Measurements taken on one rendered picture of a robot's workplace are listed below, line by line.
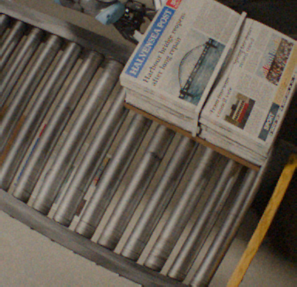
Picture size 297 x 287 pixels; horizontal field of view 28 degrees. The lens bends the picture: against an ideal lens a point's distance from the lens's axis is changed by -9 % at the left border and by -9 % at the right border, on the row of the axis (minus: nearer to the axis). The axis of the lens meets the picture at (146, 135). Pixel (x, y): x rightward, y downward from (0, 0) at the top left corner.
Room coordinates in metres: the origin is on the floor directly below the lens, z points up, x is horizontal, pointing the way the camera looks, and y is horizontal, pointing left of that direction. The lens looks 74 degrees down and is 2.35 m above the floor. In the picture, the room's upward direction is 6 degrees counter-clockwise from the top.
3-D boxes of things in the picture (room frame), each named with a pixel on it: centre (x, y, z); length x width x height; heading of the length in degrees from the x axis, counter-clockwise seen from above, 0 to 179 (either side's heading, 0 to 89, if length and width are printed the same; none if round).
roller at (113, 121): (0.44, 0.12, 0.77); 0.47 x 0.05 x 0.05; 147
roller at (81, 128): (0.48, 0.18, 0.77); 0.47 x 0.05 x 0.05; 147
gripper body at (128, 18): (0.80, 0.03, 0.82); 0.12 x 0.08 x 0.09; 57
